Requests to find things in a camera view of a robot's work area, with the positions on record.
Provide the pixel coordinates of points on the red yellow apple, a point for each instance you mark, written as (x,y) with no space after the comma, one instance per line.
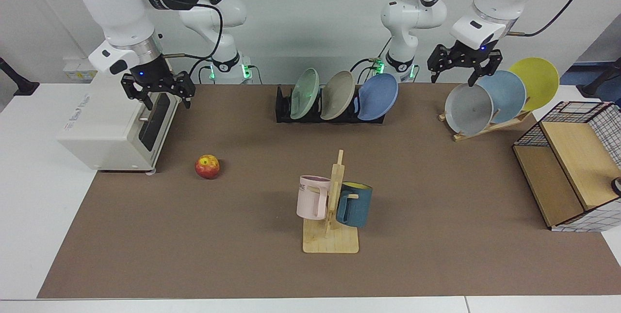
(207,167)

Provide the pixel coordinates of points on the grey plate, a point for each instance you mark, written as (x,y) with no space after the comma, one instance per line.
(468,109)

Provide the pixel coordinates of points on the light blue plate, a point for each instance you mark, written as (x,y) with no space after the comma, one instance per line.
(507,94)

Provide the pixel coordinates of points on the wooden plate rack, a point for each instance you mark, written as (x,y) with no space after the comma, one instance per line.
(485,131)

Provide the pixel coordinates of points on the yellow plate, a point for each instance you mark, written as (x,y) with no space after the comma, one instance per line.
(538,80)

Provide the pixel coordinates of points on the black dish rack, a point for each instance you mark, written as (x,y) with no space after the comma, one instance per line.
(281,109)

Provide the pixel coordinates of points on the beige plate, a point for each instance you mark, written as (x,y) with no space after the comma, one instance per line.
(338,94)

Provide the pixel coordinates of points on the pale green plate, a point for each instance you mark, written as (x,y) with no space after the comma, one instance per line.
(304,93)

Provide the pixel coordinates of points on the pale toaster oven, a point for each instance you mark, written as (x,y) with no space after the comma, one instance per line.
(97,128)

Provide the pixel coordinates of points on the black stand foot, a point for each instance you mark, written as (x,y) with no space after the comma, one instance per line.
(594,89)
(22,87)

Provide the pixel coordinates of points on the brown table cloth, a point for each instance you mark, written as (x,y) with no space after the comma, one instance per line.
(218,245)

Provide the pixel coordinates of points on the dark teal cup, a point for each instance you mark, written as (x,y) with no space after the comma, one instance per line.
(356,208)

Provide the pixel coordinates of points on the pink cup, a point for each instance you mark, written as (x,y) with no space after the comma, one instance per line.
(308,201)

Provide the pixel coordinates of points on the small dark round thing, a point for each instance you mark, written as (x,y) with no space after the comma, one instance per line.
(617,186)

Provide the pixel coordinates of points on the wooden cup stand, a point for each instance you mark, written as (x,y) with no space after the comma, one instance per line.
(330,242)

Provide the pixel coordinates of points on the white wall socket box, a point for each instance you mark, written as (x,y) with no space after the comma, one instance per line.
(77,73)

